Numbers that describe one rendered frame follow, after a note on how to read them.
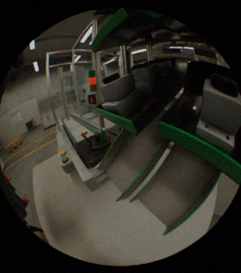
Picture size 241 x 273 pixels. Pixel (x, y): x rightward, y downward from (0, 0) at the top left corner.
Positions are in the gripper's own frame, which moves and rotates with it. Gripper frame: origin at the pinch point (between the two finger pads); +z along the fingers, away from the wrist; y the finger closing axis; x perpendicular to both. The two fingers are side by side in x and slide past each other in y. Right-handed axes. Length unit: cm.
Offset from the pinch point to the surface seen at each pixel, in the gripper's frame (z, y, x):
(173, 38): -44, 8, -53
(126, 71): -28, 6, -54
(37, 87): 654, 516, -114
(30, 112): 734, 378, 36
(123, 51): -30, 14, -56
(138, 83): -32, 1, -49
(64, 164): 6.3, -10.4, -26.4
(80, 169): -2.2, -15.3, -31.3
